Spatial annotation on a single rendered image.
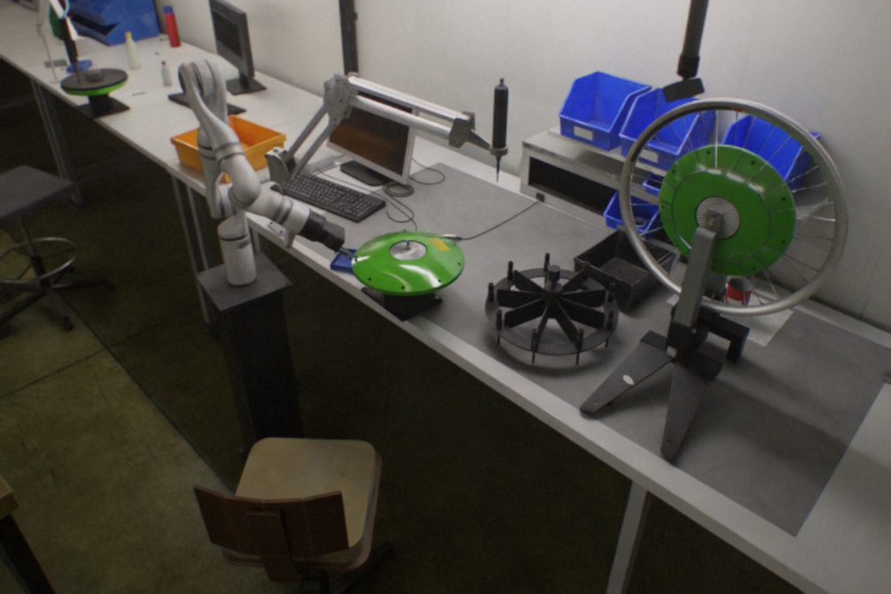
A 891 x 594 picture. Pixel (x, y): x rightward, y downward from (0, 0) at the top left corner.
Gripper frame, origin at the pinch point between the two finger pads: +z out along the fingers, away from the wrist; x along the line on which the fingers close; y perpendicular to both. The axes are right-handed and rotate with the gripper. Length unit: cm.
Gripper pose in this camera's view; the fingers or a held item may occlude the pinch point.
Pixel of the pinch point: (356, 257)
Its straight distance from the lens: 192.9
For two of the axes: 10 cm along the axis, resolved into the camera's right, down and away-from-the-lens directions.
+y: 5.7, -7.3, -3.8
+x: -1.3, -5.4, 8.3
